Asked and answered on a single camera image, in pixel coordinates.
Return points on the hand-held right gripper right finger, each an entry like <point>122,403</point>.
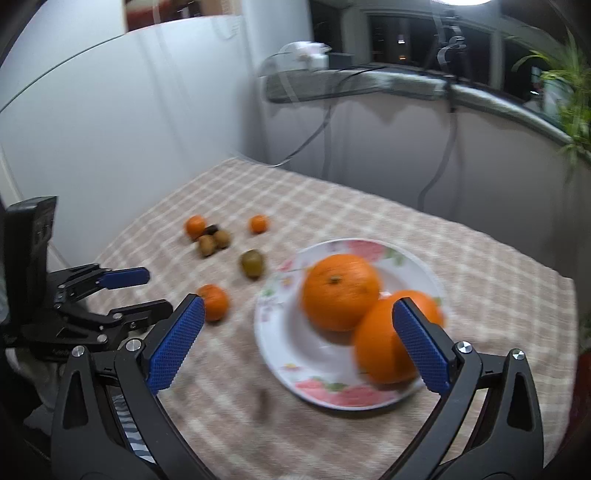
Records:
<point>422,346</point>

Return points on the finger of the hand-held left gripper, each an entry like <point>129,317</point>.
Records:
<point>124,277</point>
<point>143,309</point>

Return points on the grey window sill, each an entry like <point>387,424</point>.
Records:
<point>498,104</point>

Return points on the small tangerine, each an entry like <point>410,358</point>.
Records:
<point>259,224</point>
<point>195,226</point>
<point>213,302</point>

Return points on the white charger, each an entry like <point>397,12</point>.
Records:
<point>304,51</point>

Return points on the brown kiwi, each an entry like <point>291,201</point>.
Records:
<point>207,245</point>
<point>252,264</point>
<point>223,238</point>

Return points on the beige checked tablecloth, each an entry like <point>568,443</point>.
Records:
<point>323,207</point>

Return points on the black power adapter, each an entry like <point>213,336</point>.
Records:
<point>340,60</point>

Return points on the brown board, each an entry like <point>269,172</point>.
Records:
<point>184,11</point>

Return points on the floral white plate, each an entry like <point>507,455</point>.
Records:
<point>286,341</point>

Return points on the green potted plant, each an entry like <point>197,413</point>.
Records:
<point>572,78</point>

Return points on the large orange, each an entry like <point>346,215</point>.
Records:
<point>378,346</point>
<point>340,291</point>

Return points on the dark window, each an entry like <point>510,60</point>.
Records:
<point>383,37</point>

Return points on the desk lamp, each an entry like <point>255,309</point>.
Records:
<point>450,46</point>

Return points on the small dark brown fruit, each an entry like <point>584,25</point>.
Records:
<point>212,228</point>

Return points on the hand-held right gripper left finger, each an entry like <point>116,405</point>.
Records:
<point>178,341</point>

